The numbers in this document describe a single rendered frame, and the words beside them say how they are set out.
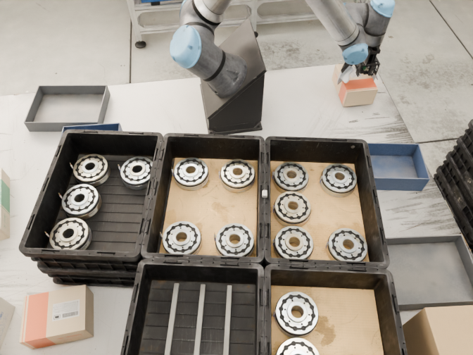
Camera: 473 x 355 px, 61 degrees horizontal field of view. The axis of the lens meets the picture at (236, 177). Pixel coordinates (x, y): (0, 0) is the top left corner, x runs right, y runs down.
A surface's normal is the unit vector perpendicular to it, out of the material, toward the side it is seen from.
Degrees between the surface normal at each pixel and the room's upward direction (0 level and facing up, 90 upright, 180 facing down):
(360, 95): 90
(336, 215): 0
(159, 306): 0
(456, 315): 0
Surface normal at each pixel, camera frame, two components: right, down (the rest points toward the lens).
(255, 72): -0.68, -0.32
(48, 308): 0.00, -0.58
